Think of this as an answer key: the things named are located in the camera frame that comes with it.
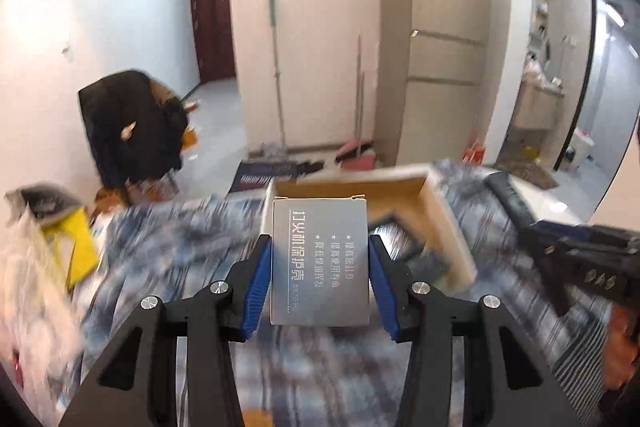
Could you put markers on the wall mirror cabinet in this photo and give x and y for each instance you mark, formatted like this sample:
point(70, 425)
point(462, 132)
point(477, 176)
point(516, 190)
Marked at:
point(541, 9)

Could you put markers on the black jacket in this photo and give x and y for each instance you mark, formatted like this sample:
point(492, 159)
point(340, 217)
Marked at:
point(130, 132)

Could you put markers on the red broom and dustpan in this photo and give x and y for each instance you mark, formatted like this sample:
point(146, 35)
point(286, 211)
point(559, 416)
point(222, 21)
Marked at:
point(356, 154)

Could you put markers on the white bin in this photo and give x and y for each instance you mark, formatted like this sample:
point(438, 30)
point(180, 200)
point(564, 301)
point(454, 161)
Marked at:
point(582, 147)

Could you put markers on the clear plastic bag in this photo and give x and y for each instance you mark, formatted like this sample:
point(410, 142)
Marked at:
point(35, 307)

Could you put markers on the red container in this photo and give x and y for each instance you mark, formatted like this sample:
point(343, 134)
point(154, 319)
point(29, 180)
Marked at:
point(475, 152)

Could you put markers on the grey printed box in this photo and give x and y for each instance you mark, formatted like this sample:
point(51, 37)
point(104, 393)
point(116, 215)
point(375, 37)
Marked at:
point(320, 262)

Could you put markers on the black framed glass door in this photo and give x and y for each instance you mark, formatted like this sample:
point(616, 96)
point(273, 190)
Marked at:
point(592, 57)

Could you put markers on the beige vanity cabinet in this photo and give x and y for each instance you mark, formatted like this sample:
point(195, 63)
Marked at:
point(537, 109)

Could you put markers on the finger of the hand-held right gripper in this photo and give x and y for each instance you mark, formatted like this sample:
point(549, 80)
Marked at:
point(552, 277)
point(512, 199)

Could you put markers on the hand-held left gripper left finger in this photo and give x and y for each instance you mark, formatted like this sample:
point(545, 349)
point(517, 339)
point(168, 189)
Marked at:
point(256, 287)

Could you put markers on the person's right hand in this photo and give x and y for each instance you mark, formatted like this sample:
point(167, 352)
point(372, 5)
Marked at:
point(622, 342)

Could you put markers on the blue plaid cloth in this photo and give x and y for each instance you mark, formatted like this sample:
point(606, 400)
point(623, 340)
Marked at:
point(325, 377)

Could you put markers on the white wall switch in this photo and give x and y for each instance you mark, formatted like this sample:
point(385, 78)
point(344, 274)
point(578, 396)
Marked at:
point(67, 52)

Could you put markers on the cardboard box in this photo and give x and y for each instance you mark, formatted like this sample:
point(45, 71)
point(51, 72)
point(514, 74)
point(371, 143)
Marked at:
point(435, 217)

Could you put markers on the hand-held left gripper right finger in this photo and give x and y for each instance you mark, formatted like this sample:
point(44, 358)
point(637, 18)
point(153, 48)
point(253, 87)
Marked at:
point(384, 287)

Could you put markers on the orange box on floor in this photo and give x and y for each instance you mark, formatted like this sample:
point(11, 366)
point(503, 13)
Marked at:
point(189, 139)

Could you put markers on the beige refrigerator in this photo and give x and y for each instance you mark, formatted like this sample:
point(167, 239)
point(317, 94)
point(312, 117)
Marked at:
point(430, 32)

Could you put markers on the flat black box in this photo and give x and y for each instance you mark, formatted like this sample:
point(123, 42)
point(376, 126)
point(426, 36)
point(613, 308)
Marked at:
point(396, 234)

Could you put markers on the grey bag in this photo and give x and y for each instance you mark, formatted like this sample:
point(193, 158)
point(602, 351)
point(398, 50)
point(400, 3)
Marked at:
point(45, 202)

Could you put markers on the dark door mat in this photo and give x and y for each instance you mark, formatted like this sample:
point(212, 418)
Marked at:
point(270, 176)

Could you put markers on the dark wooden door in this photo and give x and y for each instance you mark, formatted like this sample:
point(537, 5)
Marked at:
point(212, 22)

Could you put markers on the beige cloth pile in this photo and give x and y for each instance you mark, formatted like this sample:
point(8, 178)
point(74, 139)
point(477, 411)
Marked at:
point(534, 71)

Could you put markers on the brown chair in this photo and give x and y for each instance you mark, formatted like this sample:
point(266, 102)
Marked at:
point(162, 93)

